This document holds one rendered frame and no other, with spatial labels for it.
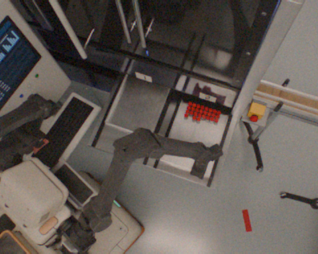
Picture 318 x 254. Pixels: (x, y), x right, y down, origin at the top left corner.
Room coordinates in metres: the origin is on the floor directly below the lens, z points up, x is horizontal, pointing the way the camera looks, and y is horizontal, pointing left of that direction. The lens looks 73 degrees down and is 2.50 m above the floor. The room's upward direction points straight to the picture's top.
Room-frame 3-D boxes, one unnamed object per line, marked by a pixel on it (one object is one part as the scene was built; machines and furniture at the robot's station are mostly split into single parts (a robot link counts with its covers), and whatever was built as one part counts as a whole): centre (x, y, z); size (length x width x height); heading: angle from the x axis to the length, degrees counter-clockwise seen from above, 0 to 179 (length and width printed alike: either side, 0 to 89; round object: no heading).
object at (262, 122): (0.59, -0.41, 0.87); 0.14 x 0.13 x 0.02; 161
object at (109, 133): (0.52, 0.08, 0.87); 0.70 x 0.48 x 0.02; 71
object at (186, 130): (0.44, -0.08, 0.90); 0.34 x 0.26 x 0.04; 161
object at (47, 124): (0.52, 0.68, 0.79); 0.45 x 0.28 x 0.03; 150
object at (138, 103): (0.64, 0.21, 0.90); 0.34 x 0.26 x 0.04; 161
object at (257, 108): (0.56, -0.38, 1.00); 0.08 x 0.07 x 0.07; 161
